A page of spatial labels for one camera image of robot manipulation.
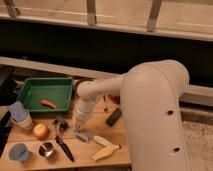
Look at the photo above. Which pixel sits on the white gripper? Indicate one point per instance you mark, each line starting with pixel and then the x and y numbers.
pixel 82 112

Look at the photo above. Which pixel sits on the blue-grey towel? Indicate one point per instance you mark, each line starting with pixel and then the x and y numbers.
pixel 85 136

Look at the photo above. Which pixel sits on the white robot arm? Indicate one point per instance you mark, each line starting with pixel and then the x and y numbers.
pixel 149 99

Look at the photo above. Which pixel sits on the dark small toy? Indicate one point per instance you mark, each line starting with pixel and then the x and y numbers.
pixel 61 123

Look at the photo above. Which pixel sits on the white banana piece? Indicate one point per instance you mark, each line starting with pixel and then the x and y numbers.
pixel 102 141

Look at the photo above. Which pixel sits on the yellow corn cob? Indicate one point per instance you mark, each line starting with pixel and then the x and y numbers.
pixel 105 152

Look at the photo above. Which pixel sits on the orange apple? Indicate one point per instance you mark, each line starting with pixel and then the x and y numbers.
pixel 40 131

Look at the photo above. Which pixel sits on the black rectangular block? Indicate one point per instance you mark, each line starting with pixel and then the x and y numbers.
pixel 112 119

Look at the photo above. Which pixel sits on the red chili pepper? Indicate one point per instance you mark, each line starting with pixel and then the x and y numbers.
pixel 48 103

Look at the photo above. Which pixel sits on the metal cup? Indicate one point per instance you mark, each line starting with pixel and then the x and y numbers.
pixel 47 150

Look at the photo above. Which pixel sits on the dark grape bunch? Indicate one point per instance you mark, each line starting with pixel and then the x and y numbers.
pixel 116 99

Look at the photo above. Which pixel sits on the purple bowl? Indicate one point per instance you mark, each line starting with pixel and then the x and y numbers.
pixel 78 82

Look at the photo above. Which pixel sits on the green plastic tray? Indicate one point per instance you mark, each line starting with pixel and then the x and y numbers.
pixel 56 90

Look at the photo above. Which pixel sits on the white cup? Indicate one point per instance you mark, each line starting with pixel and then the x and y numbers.
pixel 26 124

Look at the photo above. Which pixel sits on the blue cloth in cup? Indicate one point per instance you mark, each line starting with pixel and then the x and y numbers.
pixel 18 112

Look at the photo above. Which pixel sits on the blue cup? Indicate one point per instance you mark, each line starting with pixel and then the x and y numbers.
pixel 19 152

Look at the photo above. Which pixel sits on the black-handled knife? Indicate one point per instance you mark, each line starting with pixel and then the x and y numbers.
pixel 63 145

